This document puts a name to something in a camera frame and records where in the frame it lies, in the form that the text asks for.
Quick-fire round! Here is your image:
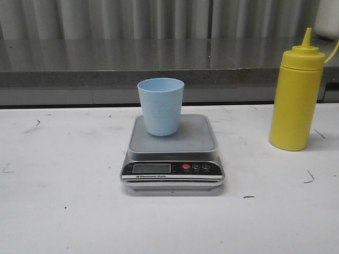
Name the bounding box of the light blue plastic cup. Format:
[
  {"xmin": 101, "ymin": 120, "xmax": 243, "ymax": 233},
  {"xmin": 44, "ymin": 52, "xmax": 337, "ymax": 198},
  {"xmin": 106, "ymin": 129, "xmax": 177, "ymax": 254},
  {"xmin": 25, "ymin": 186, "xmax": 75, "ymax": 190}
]
[{"xmin": 137, "ymin": 78, "xmax": 184, "ymax": 137}]

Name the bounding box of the yellow squeeze bottle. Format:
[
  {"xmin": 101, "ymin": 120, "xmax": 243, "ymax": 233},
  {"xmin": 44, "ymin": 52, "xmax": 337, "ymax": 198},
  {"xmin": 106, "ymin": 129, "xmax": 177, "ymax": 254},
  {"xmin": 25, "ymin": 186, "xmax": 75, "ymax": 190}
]
[{"xmin": 269, "ymin": 28, "xmax": 338, "ymax": 151}]

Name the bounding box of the silver digital kitchen scale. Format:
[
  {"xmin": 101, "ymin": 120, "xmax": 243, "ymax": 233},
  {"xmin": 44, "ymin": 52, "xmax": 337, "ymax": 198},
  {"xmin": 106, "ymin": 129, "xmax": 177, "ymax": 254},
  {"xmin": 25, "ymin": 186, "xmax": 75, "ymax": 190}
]
[{"xmin": 120, "ymin": 114, "xmax": 225, "ymax": 192}]

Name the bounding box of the grey stone counter ledge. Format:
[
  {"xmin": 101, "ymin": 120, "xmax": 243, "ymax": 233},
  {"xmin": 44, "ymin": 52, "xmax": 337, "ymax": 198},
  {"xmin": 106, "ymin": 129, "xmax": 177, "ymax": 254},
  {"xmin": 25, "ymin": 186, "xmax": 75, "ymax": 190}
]
[{"xmin": 0, "ymin": 38, "xmax": 339, "ymax": 105}]

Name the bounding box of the white container in background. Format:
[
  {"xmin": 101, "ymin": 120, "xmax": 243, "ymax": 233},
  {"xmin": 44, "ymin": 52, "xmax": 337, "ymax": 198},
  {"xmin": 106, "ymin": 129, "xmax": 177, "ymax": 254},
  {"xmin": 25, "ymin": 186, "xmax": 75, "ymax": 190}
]
[{"xmin": 314, "ymin": 0, "xmax": 339, "ymax": 40}]

